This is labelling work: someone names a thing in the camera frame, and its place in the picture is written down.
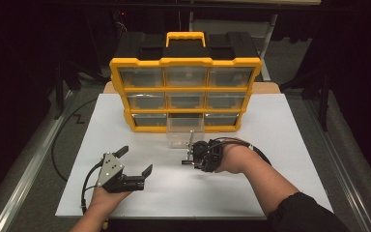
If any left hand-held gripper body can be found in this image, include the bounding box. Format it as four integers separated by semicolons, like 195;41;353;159
96;152;146;194

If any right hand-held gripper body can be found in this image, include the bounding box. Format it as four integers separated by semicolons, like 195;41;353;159
188;130;224;174

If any clear plastic drawer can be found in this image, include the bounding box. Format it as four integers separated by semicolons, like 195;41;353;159
166;113;205;149

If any yellow and black drawer organizer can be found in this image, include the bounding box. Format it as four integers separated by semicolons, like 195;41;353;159
109;31;263;133

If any person's right hand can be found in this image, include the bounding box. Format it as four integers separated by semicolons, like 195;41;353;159
214;137;258;175

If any person's left hand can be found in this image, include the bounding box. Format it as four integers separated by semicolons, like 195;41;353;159
88;186;132;217

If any group of clear drawers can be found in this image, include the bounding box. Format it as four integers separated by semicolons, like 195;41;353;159
119;67;255;128

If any black metal stand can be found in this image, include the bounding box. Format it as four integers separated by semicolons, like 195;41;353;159
53;57;110;120
279;64;332;131

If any black sleeve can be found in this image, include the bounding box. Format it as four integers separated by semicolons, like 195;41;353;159
266;191;351;232

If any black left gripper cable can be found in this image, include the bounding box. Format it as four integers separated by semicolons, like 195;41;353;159
80;160;105;216

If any black floor cable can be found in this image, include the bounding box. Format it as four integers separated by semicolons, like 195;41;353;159
51;98;98;182

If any aluminium floor rail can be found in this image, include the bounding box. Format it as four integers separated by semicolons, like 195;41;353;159
303;96;371;232
0;90;78;232

